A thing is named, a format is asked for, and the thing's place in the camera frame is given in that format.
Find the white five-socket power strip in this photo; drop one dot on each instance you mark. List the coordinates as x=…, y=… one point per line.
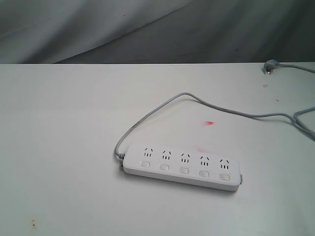
x=177, y=165

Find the grey plug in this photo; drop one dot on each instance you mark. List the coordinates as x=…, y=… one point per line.
x=270, y=65

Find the grey backdrop cloth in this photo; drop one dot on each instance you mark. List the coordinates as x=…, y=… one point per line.
x=156, y=31

